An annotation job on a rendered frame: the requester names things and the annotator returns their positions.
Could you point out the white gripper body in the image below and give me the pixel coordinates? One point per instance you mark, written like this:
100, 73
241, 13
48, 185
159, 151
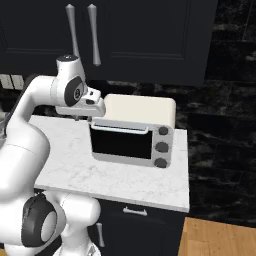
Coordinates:
80, 108

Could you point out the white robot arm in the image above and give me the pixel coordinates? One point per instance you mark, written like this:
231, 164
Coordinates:
23, 156

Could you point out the black glass toaster oven door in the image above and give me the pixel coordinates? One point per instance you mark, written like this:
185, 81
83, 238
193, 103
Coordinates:
121, 143

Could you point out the cream and grey toaster oven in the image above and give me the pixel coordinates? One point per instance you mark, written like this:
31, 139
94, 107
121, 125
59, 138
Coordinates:
140, 113

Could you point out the dark grey toaster oven knob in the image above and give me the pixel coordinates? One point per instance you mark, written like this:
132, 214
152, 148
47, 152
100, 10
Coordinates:
162, 147
163, 130
161, 162

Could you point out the dark navy drawer front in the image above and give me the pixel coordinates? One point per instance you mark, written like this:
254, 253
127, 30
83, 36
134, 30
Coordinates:
160, 213

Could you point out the dark navy base cupboard door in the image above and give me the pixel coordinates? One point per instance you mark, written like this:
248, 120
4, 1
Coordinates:
140, 236

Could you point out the white wall socket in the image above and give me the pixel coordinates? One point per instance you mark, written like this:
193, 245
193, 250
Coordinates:
5, 81
18, 82

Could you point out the dark navy wall cupboard door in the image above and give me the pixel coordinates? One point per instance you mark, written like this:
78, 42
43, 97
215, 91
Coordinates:
146, 33
30, 30

